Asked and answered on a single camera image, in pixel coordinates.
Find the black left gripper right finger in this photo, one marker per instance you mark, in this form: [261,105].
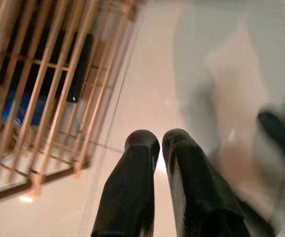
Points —
[196,192]

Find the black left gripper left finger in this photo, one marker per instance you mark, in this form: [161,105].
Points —
[132,187]

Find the glossy black device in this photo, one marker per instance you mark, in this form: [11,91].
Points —
[79,74]

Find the blue box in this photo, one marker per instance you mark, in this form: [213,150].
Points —
[21,108]

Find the wooden slat wine rack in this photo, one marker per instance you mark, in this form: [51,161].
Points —
[83,158]

